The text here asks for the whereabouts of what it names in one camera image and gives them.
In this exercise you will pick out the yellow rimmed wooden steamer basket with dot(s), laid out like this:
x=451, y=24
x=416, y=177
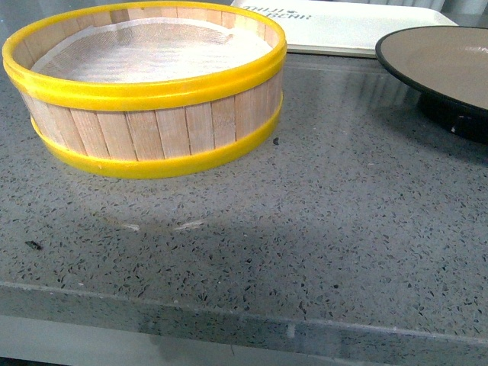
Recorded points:
x=150, y=129

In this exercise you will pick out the brown plate with black rim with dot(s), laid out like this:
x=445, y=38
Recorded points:
x=447, y=65

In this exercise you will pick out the white mesh steamer liner cloth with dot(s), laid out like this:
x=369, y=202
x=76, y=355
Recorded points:
x=150, y=50

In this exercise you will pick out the cream rectangular serving tray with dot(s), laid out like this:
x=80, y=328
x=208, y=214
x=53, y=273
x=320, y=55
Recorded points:
x=341, y=28

